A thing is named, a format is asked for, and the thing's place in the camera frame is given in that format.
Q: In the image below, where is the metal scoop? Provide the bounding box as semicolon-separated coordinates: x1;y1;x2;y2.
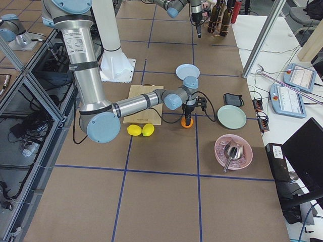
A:
223;139;244;172

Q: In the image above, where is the grey folded cloth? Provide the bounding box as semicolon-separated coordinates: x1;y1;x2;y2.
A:
223;93;244;107

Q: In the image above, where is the copper wire rack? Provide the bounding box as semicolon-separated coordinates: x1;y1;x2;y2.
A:
207;1;233;37

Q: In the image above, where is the pink bowl of ice cubes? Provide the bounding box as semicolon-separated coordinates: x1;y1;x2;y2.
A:
214;134;253;172

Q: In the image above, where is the lower yellow lemon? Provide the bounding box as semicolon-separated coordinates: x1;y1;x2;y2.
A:
127;125;142;136

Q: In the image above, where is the yellow lemon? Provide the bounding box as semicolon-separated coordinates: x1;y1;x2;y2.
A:
127;125;142;136
142;124;155;137

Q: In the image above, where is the teach pendant tablet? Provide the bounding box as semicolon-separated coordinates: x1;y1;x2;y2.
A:
270;84;306;118
283;63;317;93

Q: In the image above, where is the near teach pendant tablet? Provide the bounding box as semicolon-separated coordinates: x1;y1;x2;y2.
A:
270;84;306;118

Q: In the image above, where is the light green plate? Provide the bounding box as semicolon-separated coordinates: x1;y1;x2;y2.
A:
217;105;247;129

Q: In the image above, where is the red cylinder bottle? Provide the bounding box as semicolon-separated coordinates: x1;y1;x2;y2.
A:
231;0;242;24

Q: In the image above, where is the black computer monitor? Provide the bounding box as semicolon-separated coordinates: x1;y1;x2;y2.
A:
282;117;323;195

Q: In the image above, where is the lower black bottle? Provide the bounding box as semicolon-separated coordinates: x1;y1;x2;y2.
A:
220;1;233;37

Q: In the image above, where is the aluminium frame post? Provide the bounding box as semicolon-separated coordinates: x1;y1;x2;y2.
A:
242;0;286;79

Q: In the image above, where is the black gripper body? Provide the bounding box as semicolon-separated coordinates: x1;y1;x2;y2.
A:
182;96;207;117

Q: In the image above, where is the orange mandarin fruit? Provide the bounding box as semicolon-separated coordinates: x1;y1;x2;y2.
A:
181;117;194;129

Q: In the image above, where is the light blue plate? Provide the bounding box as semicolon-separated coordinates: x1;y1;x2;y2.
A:
175;64;200;80

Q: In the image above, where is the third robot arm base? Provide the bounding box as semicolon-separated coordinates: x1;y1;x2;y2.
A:
1;14;38;51

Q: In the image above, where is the black computer box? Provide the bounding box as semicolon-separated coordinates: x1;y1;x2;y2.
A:
265;143;314;225

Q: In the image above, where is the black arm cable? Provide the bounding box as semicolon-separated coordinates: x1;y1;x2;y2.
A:
148;90;218;124

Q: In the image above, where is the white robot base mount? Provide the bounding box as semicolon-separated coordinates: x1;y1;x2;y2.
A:
92;0;136;83

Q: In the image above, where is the upper yellow lemon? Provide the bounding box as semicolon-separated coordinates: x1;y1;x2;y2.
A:
142;124;155;137

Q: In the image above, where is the wooden cutting board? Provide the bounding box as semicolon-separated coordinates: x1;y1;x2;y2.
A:
123;85;164;126

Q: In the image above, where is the upper black bottle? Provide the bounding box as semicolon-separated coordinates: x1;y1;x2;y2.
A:
208;0;221;33

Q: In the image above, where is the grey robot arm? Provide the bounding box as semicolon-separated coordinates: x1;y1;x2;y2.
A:
149;0;203;38
42;1;198;143

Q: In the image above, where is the far teach pendant tablet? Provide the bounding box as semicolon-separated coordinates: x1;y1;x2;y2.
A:
283;63;317;93

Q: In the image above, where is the black bottle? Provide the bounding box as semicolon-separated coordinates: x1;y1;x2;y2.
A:
208;0;221;33
220;1;233;37

